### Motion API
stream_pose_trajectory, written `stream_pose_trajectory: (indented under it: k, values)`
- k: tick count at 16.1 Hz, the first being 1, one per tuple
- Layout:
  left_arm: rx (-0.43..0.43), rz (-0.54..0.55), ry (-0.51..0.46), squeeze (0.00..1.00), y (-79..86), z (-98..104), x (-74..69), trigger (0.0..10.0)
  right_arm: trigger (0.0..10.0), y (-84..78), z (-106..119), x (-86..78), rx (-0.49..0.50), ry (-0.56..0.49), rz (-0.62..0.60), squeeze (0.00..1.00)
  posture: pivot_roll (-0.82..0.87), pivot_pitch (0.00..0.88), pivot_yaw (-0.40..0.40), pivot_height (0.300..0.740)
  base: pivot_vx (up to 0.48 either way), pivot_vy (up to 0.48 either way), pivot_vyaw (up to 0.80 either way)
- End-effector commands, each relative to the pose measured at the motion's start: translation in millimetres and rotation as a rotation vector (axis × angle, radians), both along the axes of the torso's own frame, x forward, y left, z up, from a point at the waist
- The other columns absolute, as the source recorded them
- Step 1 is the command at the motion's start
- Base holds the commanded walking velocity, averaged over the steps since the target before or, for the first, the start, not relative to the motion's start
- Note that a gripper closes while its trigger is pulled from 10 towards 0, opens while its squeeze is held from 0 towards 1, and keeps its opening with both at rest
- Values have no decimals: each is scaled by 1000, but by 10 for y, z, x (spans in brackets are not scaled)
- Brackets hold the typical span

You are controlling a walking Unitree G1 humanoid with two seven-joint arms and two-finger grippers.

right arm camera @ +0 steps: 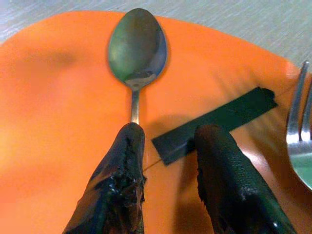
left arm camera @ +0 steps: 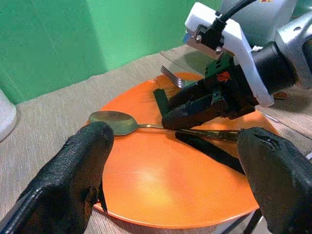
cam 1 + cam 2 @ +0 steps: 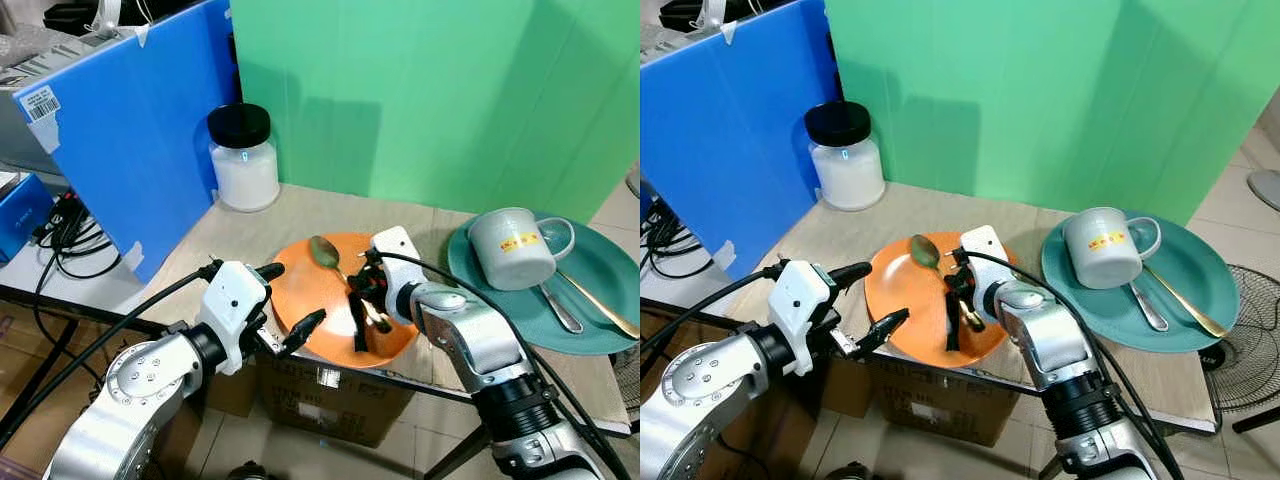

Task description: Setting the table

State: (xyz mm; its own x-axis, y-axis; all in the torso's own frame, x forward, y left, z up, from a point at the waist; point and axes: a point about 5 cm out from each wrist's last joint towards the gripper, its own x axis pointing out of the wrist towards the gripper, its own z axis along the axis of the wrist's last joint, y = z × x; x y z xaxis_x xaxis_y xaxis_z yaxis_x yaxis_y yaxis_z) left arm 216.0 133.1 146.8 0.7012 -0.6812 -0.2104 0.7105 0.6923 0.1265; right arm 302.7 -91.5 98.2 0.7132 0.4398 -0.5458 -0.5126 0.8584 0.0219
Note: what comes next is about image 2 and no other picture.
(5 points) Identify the black camera cable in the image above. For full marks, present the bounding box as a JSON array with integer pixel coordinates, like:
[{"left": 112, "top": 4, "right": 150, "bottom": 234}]
[{"left": 201, "top": 0, "right": 257, "bottom": 57}]

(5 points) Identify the black flat strip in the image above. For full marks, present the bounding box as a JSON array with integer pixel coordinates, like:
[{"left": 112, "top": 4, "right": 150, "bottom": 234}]
[
  {"left": 175, "top": 131, "right": 246, "bottom": 175},
  {"left": 153, "top": 89, "right": 170, "bottom": 118}
]

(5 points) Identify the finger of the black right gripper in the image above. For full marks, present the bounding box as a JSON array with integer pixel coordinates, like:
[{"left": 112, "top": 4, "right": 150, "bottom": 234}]
[
  {"left": 161, "top": 101, "right": 221, "bottom": 130},
  {"left": 169, "top": 83, "right": 207, "bottom": 106}
]

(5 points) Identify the white rounded container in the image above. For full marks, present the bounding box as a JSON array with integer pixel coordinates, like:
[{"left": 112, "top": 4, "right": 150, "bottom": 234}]
[{"left": 0, "top": 89, "right": 18, "bottom": 143}]

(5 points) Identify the gold metal spoon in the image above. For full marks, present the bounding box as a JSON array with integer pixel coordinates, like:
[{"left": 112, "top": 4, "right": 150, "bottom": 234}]
[{"left": 88, "top": 110, "right": 241, "bottom": 142}]

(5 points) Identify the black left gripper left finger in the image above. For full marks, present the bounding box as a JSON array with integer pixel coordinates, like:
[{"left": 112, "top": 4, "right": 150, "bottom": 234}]
[{"left": 0, "top": 121, "right": 115, "bottom": 234}]

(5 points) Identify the silver metal fork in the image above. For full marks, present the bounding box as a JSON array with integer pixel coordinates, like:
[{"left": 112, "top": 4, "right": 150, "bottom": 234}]
[{"left": 160, "top": 65, "right": 195, "bottom": 90}]

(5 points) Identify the round orange plate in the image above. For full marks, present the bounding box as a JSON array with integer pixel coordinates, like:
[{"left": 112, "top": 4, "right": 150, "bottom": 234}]
[{"left": 85, "top": 72, "right": 280, "bottom": 224}]

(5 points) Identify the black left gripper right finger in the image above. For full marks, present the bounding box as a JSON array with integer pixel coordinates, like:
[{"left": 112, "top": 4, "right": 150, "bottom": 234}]
[{"left": 237, "top": 127, "right": 312, "bottom": 234}]

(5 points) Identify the black table leg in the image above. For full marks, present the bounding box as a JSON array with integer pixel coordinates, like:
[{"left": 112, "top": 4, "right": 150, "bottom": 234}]
[{"left": 243, "top": 209, "right": 263, "bottom": 234}]

